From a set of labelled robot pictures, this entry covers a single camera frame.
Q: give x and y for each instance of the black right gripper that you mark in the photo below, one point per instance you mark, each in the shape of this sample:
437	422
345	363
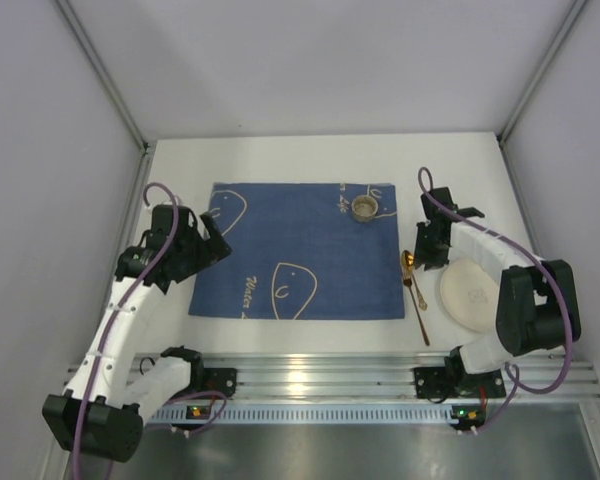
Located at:
427	245

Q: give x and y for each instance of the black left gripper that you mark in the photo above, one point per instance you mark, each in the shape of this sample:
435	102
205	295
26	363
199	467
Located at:
200	242

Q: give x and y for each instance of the copper spoon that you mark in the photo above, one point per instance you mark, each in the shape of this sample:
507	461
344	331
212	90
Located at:
408	264

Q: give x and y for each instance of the copper fork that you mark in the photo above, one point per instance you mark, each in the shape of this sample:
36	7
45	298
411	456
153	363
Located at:
409	285

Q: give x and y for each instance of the small beige cup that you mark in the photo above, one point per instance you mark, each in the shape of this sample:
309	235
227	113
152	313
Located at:
364	208

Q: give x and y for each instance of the blue cloth placemat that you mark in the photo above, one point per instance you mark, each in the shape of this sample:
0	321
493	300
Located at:
298	254

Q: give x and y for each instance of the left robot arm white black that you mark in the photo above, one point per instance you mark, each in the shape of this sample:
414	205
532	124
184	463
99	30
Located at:
100	412

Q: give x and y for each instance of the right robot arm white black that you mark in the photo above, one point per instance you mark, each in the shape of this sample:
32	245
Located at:
537	305

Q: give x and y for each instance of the white paper plate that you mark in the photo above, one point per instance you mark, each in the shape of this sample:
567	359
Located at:
469	295

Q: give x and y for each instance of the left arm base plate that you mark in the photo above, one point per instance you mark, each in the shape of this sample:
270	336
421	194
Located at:
218	379

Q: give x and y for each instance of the aluminium frame rail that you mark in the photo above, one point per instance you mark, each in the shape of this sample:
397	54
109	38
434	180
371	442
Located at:
374	378

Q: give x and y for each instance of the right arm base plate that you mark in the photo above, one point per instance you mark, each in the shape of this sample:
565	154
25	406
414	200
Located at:
436	384

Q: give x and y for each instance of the slotted cable duct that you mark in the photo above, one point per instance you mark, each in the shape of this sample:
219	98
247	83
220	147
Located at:
329	414

